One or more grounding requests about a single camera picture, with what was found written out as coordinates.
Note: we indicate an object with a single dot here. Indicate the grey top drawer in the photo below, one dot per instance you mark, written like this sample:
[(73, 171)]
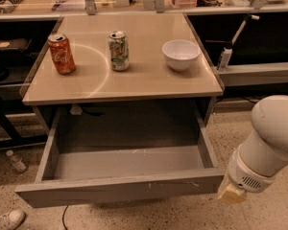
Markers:
[(123, 155)]

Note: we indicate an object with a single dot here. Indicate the white tag under tabletop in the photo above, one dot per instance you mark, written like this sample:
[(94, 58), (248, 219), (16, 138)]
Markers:
[(75, 109)]

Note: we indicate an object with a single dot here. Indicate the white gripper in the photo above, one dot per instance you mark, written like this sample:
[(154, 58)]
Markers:
[(245, 175)]

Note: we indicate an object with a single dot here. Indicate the white bowl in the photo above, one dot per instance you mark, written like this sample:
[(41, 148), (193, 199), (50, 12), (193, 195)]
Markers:
[(180, 54)]

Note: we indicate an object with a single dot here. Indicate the green white soda can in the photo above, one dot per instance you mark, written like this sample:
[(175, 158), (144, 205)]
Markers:
[(119, 50)]

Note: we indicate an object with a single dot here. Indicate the red cola can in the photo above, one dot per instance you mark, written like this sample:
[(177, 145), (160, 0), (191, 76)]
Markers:
[(61, 53)]

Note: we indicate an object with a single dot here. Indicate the white sneaker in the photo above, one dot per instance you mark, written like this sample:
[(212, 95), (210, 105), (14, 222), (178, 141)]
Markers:
[(12, 220)]

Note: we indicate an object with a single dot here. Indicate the clear plastic water bottle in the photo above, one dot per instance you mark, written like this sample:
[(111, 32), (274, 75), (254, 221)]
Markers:
[(16, 161)]

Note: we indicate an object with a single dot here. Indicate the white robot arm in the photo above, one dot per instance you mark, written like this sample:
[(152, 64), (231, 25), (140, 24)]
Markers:
[(253, 166)]

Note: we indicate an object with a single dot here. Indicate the grey cabinet with beige top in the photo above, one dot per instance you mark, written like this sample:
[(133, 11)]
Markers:
[(148, 76)]

